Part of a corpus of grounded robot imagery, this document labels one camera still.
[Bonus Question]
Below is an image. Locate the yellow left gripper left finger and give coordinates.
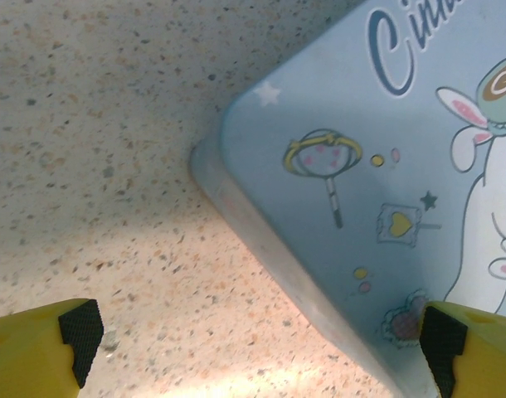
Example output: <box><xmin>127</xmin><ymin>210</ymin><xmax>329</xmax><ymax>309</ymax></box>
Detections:
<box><xmin>0</xmin><ymin>298</ymin><xmax>105</xmax><ymax>398</ymax></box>

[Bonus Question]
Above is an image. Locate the blue Cinnamoroll tin box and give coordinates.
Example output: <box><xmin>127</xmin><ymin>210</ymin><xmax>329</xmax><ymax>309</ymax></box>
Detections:
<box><xmin>189</xmin><ymin>0</ymin><xmax>506</xmax><ymax>398</ymax></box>

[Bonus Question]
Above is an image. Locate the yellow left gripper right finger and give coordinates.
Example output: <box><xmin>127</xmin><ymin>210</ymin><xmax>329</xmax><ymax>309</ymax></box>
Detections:
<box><xmin>417</xmin><ymin>300</ymin><xmax>506</xmax><ymax>398</ymax></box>

